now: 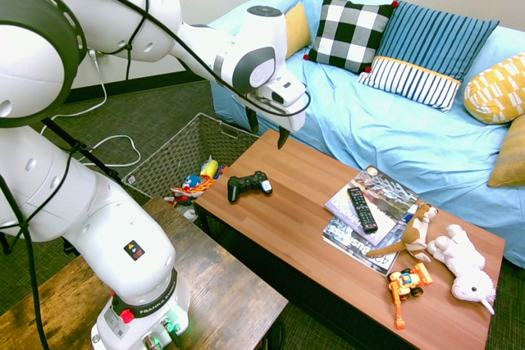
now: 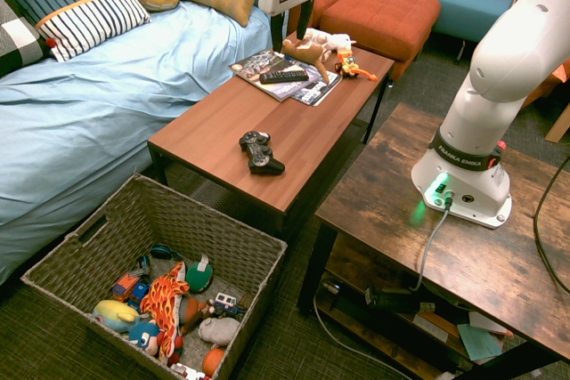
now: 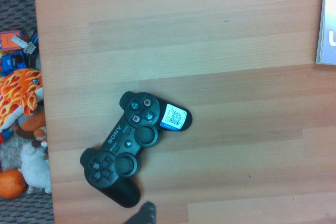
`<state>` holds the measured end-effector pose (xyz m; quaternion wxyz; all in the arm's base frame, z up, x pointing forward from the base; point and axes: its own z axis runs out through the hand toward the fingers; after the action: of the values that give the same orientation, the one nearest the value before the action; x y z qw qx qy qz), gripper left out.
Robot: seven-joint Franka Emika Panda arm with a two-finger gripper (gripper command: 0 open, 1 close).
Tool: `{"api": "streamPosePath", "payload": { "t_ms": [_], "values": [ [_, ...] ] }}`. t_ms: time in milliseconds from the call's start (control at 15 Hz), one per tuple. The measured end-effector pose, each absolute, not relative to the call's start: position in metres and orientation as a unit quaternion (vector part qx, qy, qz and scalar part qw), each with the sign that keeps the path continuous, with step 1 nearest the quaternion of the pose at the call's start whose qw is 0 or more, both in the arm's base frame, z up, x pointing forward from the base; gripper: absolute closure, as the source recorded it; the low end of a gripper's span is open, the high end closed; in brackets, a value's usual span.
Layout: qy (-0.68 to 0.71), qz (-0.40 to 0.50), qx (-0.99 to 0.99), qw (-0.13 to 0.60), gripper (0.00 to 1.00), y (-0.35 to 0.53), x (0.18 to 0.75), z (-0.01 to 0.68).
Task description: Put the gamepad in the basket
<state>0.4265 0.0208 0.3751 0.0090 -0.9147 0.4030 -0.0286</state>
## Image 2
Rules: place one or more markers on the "black gamepad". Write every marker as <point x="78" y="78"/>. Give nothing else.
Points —
<point x="260" y="155"/>

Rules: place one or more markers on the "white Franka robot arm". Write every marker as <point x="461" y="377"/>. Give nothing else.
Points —
<point x="503" y="42"/>

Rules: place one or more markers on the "grey wicker basket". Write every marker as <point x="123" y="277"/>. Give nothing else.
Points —
<point x="214" y="237"/>

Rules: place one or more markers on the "white plush toy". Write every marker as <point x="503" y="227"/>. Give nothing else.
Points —
<point x="329" y="39"/>

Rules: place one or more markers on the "black remote control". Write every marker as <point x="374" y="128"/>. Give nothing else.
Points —
<point x="285" y="76"/>

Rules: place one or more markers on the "black-and-white cover magazine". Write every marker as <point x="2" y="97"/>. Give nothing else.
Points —
<point x="254" y="64"/>

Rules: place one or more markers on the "orange toy vehicle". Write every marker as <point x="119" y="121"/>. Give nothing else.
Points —
<point x="346" y="64"/>

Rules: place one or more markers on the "dark cover magazine white lettering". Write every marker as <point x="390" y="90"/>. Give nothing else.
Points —
<point x="318" y="88"/>

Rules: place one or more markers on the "large orange ottoman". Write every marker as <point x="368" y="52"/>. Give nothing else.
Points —
<point x="378" y="10"/>

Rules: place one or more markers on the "red-brown coffee table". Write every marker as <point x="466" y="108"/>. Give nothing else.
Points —
<point x="222" y="131"/>

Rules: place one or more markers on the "blue sofa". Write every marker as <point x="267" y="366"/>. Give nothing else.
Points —
<point x="458" y="6"/>

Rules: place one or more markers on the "white navy striped pillow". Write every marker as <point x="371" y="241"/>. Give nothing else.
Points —
<point x="93" y="19"/>

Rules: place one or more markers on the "bed with light blue sheet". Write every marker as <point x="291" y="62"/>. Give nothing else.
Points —
<point x="89" y="122"/>

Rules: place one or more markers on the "black blue headphones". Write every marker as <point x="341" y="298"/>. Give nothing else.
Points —
<point x="160" y="250"/>

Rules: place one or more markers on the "green plush toy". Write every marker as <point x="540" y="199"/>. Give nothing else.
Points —
<point x="198" y="280"/>

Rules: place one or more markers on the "black white checked pillow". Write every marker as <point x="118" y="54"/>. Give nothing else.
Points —
<point x="18" y="42"/>

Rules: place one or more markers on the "white toy van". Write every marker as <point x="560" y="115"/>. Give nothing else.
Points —
<point x="225" y="302"/>

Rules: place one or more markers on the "light wooden furniture leg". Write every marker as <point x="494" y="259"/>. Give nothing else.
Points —
<point x="560" y="126"/>

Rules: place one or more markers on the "black power adapter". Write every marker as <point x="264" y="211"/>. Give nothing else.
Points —
<point x="392" y="300"/>

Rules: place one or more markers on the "rustic dark wooden table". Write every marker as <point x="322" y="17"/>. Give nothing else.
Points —
<point x="467" y="264"/>

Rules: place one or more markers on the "orange flame plush shark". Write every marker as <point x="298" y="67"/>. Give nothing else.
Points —
<point x="162" y="295"/>

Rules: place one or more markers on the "brown orange plush toy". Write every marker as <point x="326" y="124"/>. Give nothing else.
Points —
<point x="191" y="309"/>

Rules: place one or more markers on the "blue toy car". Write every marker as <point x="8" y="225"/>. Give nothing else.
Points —
<point x="140" y="294"/>

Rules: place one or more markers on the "orange toy truck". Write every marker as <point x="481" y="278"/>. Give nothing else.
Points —
<point x="124" y="286"/>

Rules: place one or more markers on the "grey plush toy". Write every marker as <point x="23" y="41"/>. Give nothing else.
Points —
<point x="218" y="331"/>

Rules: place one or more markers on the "yellow blue plush toy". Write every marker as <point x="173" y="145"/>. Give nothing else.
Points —
<point x="113" y="311"/>

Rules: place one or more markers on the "Captain America plush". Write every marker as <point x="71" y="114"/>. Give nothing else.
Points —
<point x="144" y="335"/>

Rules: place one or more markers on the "orange ball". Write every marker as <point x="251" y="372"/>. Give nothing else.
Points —
<point x="213" y="362"/>

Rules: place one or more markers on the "white paper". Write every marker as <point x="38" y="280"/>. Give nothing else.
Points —
<point x="487" y="321"/>

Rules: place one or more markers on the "white red toy vehicle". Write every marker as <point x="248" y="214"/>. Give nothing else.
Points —
<point x="184" y="372"/>

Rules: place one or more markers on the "teal paper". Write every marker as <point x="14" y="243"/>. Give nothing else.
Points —
<point x="478" y="342"/>

